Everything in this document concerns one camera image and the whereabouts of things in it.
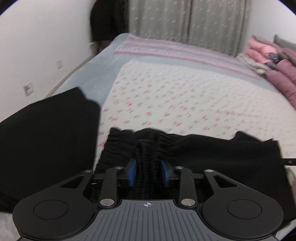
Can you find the pink striped blanket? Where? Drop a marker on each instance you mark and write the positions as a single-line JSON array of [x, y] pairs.
[[134, 45]]

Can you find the pink folded garment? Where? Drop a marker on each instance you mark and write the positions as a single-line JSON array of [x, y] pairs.
[[259, 51]]

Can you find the grey bed sheet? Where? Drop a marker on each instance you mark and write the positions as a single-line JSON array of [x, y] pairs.
[[69, 209]]

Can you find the mauve folded quilt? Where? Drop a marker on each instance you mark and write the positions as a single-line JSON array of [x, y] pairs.
[[282, 70]]

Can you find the grey star curtain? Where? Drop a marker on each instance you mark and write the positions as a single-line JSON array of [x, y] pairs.
[[215, 25]]

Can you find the striped folded cloth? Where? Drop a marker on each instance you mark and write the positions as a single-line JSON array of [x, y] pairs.
[[258, 68]]

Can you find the black hanging bag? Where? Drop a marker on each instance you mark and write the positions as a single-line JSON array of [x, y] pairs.
[[108, 19]]

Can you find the grey pillow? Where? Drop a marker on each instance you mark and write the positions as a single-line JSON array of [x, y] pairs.
[[284, 43]]

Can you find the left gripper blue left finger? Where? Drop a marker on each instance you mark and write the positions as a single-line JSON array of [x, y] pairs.
[[125, 176]]

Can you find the cherry print blanket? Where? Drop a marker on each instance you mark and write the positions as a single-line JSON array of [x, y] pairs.
[[183, 100]]

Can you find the white wall socket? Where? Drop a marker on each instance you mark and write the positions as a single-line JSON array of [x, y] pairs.
[[28, 89]]

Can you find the black pants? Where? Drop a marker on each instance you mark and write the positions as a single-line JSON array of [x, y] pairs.
[[55, 138]]

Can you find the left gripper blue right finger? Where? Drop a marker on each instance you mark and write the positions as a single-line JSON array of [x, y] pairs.
[[180, 182]]

